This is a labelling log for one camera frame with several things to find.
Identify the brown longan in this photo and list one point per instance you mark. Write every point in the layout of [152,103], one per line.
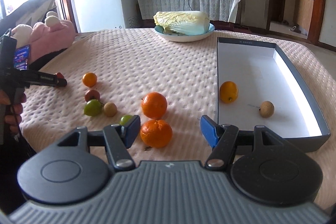
[267,109]
[110,109]

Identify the red fruit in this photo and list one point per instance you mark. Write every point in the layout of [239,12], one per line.
[92,95]

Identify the small orange kumquat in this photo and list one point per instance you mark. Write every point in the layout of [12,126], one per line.
[228,92]
[89,79]

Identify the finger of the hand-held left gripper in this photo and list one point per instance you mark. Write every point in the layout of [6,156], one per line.
[44,78]

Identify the light blue plate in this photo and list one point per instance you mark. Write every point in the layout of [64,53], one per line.
[183,37]

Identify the dark grey panel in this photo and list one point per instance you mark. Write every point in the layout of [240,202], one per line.
[29,6]

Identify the white paper sheet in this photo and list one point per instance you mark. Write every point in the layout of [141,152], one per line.
[233,10]

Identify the cabinet with lace cloth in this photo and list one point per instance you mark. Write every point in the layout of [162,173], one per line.
[178,3]

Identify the large green fruit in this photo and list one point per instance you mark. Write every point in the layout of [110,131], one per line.
[92,108]

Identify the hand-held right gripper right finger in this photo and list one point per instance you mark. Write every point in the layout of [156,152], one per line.
[208,132]

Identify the white chest freezer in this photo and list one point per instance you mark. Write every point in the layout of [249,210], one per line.
[99,3]

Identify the person's left forearm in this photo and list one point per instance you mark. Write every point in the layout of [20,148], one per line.
[15,163]

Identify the small orange kumquat in tray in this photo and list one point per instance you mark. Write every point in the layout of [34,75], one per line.
[228,92]

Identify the grey box white inside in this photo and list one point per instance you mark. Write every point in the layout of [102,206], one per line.
[252,69]

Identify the slipper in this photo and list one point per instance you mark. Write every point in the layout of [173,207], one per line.
[295,29]
[284,22]

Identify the person's left hand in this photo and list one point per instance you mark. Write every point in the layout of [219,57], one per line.
[15,112]

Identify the small green fruit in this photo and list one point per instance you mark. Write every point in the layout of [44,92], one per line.
[125,119]

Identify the wooden floor cabinet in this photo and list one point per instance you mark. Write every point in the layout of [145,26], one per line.
[303,14]

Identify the napa cabbage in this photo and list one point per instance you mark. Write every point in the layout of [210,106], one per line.
[181,22]

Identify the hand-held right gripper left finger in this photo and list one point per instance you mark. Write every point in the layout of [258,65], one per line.
[132,132]

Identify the round orange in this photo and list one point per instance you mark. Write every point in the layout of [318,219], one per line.
[154,105]
[156,133]

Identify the pink plush toy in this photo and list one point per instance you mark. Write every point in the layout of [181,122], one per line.
[52,32]

